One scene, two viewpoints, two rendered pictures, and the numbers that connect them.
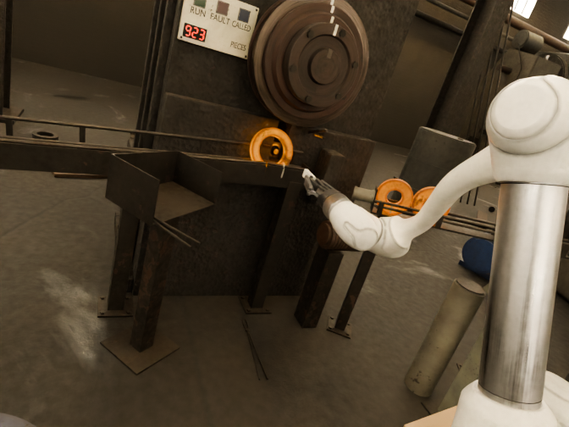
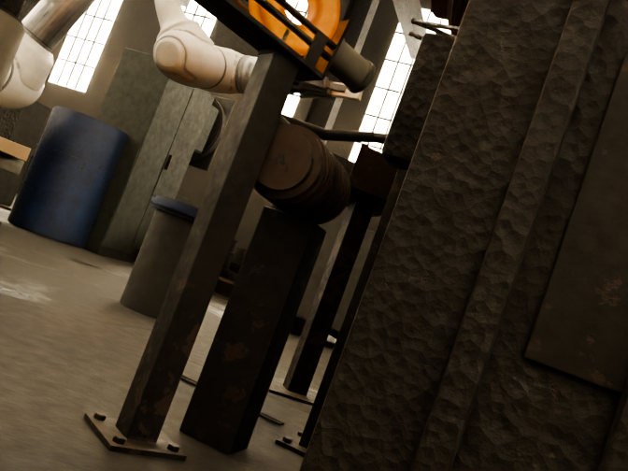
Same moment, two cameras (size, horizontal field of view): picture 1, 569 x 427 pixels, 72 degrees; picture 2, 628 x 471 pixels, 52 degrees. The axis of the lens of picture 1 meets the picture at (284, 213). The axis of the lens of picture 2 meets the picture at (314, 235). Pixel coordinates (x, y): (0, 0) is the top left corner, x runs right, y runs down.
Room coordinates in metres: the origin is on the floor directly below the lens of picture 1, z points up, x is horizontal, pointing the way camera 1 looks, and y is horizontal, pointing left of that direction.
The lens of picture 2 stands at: (2.47, -0.97, 0.30)
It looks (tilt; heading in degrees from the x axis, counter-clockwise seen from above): 4 degrees up; 138
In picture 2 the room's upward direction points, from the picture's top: 20 degrees clockwise
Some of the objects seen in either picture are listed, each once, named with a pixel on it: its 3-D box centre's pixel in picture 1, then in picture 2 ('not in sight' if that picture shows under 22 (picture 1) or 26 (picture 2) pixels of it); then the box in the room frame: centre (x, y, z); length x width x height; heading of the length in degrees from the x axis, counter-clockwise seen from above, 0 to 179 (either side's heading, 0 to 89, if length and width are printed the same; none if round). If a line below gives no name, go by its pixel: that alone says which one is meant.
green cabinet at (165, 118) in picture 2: not in sight; (138, 162); (-2.21, 1.28, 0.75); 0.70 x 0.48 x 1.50; 119
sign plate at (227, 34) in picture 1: (218, 23); not in sight; (1.52, 0.42, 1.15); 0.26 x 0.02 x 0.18; 119
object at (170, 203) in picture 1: (151, 264); (334, 275); (1.13, 0.38, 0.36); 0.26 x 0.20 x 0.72; 154
